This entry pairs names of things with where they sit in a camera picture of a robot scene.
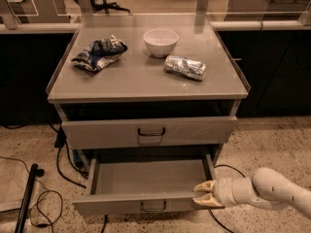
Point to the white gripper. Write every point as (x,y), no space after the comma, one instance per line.
(223,191)

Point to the grey drawer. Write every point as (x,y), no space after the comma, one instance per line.
(135,186)
(151,132)

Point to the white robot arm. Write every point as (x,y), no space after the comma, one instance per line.
(265,189)

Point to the grey top drawer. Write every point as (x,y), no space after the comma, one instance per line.
(151,132)

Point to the grey drawer cabinet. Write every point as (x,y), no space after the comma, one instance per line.
(137,87)

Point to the silver foil snack bag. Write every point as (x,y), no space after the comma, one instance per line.
(189,68)

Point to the white bowl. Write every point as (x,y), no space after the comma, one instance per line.
(160,42)

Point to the black pole on floor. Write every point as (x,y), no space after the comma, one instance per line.
(21,218)

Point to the blue crumpled chip bag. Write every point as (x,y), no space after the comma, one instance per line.
(100,54)

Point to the grey desk background right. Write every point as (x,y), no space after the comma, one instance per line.
(253,10)

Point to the grey desk background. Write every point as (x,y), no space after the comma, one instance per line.
(253,10)
(39,11)

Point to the grey desk background left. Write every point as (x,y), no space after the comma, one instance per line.
(39,11)

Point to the white barrier rail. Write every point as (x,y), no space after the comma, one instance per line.
(268,25)

